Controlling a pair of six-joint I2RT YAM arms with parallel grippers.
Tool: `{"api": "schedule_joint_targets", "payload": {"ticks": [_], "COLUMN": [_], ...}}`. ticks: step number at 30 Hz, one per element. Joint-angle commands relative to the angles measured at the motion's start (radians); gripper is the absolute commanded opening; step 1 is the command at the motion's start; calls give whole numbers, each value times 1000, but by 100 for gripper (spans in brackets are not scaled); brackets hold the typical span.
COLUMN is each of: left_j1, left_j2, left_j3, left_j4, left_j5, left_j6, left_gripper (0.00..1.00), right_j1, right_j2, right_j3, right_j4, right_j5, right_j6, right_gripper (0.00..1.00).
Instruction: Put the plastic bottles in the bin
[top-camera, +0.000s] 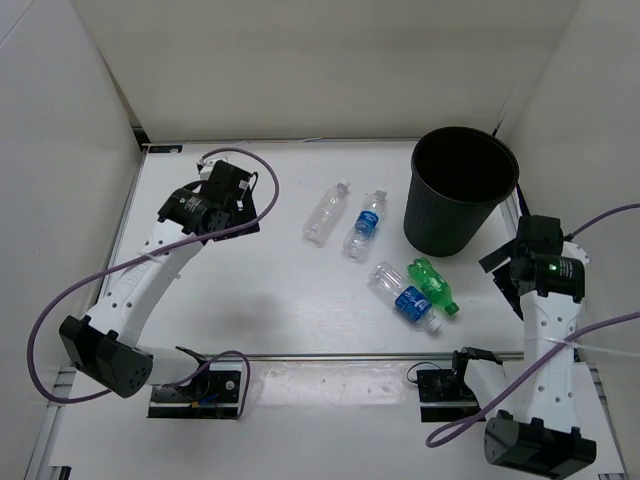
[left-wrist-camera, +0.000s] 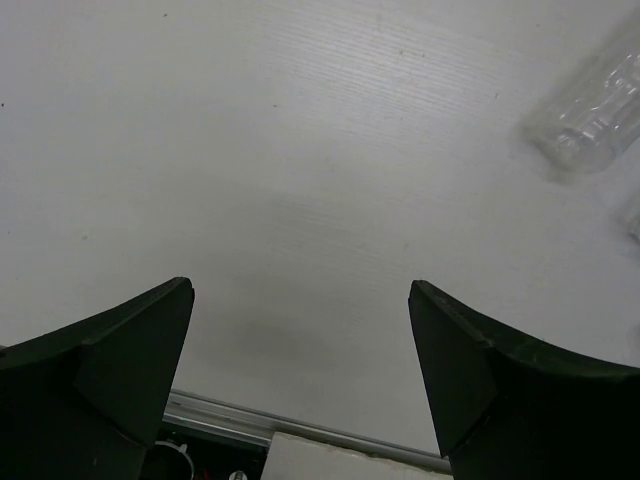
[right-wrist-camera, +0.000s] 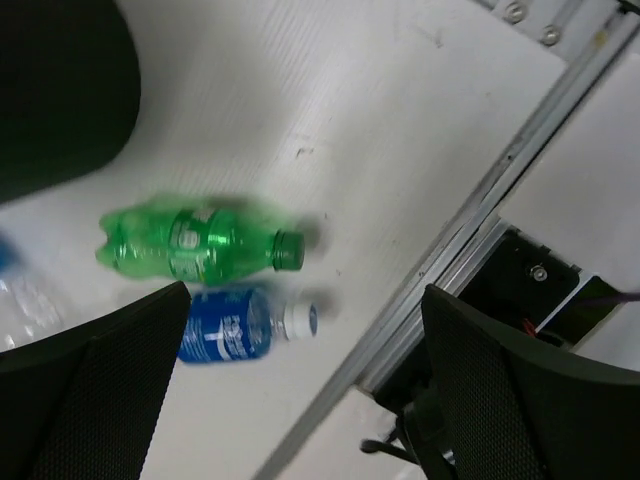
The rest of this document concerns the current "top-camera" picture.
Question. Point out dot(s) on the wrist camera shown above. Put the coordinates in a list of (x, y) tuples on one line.
[(539, 234), (222, 181)]

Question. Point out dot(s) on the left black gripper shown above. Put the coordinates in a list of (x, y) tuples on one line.
[(247, 211)]

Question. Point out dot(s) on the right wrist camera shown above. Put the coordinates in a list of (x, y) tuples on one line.
[(539, 234)]

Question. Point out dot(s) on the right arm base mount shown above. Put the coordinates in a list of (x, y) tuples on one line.
[(443, 393)]

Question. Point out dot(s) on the clear unlabeled plastic bottle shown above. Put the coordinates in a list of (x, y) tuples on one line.
[(326, 214)]

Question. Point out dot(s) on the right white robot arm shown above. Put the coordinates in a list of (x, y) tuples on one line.
[(535, 429)]

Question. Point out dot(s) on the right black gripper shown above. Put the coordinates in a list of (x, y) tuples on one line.
[(500, 275)]

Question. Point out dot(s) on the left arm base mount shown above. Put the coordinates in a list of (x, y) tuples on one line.
[(215, 394)]

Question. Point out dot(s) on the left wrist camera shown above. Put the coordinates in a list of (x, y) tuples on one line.
[(222, 181)]

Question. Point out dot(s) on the black plastic trash bin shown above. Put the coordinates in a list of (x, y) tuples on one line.
[(459, 175)]

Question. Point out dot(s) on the blue label Aquafina bottle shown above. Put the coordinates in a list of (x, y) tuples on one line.
[(357, 242)]

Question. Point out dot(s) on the green plastic soda bottle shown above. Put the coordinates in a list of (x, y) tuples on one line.
[(422, 273)]

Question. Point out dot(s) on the Pocari Sweat clear bottle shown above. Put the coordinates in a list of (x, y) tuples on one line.
[(402, 297)]

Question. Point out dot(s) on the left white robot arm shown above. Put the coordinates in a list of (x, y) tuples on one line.
[(104, 343)]

